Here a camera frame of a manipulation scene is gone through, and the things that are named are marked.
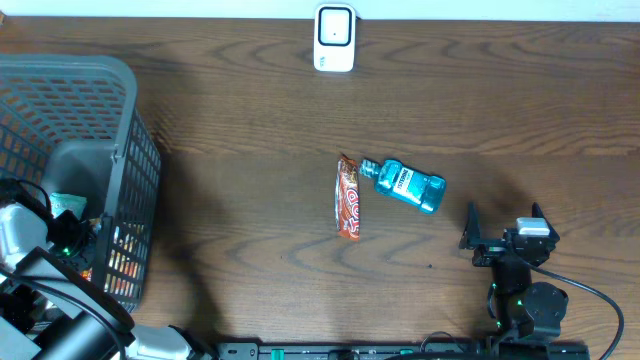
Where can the grey plastic basket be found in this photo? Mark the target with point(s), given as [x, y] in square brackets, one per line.
[69, 124]

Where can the light green wipes packet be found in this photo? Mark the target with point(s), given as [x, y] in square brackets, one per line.
[63, 202]

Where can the blue mouthwash bottle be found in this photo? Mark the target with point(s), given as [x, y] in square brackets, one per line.
[394, 179]

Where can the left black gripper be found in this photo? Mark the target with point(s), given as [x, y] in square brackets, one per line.
[70, 217]

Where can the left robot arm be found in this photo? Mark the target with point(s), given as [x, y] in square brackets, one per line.
[49, 311]

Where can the orange chocolate bar wrapper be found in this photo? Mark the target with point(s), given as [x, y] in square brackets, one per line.
[346, 205]

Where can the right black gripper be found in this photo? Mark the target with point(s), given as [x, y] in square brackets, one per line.
[489, 250]

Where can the yellow snack bag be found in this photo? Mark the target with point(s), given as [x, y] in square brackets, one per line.
[124, 262]

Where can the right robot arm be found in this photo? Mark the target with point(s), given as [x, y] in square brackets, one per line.
[528, 313]

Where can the white barcode scanner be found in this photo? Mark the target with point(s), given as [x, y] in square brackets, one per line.
[334, 38]

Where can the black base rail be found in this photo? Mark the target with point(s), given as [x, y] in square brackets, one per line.
[437, 349]

